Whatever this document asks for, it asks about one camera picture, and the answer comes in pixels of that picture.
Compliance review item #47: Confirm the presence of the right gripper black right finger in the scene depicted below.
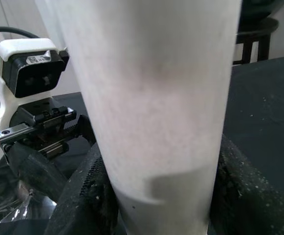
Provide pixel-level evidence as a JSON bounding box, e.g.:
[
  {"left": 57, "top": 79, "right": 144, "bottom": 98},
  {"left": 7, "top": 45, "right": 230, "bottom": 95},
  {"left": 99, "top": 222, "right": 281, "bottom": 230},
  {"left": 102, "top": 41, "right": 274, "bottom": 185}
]
[{"left": 210, "top": 133, "right": 284, "bottom": 235}]

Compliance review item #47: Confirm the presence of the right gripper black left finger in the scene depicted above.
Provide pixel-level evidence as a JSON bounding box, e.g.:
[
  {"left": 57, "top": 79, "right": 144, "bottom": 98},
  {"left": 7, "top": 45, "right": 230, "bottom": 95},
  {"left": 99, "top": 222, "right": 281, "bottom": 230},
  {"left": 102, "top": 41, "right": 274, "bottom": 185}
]
[{"left": 45, "top": 146, "right": 120, "bottom": 235}]

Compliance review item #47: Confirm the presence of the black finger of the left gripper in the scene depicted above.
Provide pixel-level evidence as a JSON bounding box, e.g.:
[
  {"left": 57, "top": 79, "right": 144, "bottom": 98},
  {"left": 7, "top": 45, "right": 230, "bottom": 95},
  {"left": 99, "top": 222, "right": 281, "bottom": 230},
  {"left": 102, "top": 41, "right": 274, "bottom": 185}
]
[
  {"left": 79, "top": 115, "right": 96, "bottom": 147},
  {"left": 8, "top": 141, "right": 68, "bottom": 199}
]

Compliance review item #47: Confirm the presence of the white plastic table leg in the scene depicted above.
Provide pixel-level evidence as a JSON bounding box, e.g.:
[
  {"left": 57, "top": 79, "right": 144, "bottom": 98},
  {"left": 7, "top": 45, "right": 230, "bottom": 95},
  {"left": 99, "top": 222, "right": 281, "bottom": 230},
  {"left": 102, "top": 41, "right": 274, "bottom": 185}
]
[{"left": 56, "top": 0, "right": 242, "bottom": 204}]

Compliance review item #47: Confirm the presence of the black tablecloth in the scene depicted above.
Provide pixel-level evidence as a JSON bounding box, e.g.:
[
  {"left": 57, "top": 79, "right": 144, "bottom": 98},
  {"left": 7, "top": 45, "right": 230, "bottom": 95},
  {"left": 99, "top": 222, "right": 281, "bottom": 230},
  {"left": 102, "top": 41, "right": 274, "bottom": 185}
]
[{"left": 0, "top": 55, "right": 284, "bottom": 235}]

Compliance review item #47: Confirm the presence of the black round stool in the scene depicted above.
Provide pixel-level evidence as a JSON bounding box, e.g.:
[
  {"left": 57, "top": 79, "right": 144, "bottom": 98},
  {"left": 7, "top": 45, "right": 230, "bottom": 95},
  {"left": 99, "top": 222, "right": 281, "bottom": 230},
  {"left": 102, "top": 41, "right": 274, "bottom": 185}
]
[{"left": 232, "top": 17, "right": 279, "bottom": 66}]

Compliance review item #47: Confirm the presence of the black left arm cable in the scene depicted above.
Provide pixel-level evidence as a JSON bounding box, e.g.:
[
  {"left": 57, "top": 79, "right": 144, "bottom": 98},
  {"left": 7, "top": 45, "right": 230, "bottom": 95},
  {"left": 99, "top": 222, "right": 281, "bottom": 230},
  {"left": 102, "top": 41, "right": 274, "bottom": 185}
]
[{"left": 0, "top": 26, "right": 40, "bottom": 39}]

